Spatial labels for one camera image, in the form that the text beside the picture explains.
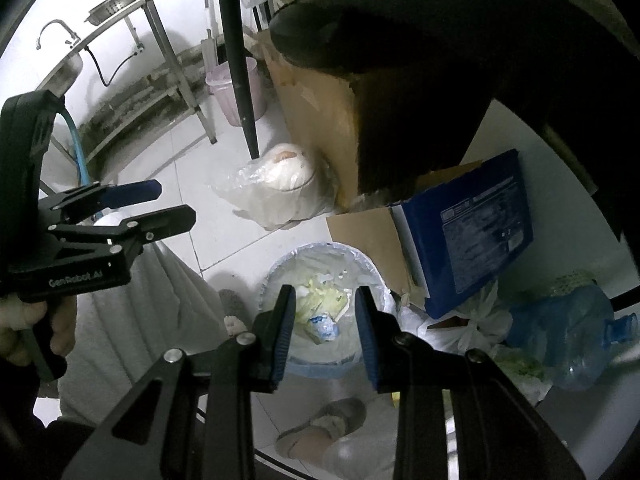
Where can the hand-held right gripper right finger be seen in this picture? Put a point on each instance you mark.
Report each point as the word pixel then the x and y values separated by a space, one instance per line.
pixel 364 340

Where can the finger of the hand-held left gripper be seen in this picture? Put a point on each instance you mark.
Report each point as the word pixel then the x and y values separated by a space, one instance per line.
pixel 170 220
pixel 135 191

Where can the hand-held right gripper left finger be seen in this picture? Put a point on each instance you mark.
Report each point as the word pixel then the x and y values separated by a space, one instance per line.
pixel 285 330

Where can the blue and white packet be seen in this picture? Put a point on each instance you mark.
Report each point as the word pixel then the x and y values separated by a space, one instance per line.
pixel 325 327

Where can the yellow plastic bag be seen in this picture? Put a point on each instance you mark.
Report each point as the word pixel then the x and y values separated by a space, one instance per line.
pixel 320 295

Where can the blue bin with clear liner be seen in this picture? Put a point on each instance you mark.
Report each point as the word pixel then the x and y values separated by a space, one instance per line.
pixel 300 260

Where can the person's left hand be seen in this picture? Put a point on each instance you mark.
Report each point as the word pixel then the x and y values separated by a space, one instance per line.
pixel 62 330

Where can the grey fuzzy slipper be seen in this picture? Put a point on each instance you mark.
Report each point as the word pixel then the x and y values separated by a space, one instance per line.
pixel 232 302
pixel 330 420

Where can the flat brown cardboard sheet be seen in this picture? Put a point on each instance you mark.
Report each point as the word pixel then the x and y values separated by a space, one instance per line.
pixel 365 245

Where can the stainless steel sink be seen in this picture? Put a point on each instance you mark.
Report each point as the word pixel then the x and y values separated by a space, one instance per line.
pixel 62 72

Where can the person's left leg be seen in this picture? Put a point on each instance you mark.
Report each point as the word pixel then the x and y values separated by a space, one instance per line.
pixel 150 320

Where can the person's leg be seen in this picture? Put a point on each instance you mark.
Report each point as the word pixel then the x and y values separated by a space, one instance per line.
pixel 150 320
pixel 360 460

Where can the white plastic carrier bag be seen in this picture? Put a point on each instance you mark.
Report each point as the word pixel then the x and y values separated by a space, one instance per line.
pixel 480 320

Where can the person's right leg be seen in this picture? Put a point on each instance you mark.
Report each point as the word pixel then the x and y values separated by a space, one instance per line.
pixel 360 460

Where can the bag-wrapped white rice cooker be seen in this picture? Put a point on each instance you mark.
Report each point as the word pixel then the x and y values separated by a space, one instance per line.
pixel 285 180

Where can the pink waste basket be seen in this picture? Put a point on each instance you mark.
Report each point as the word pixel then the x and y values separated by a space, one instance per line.
pixel 225 95

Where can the steel sink stand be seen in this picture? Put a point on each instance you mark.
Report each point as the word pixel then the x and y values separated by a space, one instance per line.
pixel 175 65

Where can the chrome faucet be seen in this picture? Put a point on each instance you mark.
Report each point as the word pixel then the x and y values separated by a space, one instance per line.
pixel 52 24

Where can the blue cardboard box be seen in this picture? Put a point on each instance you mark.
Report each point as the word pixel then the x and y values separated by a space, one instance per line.
pixel 465 240

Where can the clear bag of green vegetables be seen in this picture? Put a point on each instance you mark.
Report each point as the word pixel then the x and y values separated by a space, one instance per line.
pixel 520 370

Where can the black table leg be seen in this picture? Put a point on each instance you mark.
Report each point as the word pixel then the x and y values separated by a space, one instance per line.
pixel 237 60

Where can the large brown cardboard box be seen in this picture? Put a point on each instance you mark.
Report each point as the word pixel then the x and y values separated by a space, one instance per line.
pixel 310 110

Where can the round metal basin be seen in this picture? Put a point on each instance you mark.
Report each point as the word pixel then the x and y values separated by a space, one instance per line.
pixel 117 2

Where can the white mop pole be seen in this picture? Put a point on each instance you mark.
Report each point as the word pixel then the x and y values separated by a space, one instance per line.
pixel 210 20

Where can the blue water jug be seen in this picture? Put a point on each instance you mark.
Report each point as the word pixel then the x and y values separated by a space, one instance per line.
pixel 565 335

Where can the dark round pot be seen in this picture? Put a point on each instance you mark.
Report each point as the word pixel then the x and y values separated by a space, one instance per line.
pixel 320 35

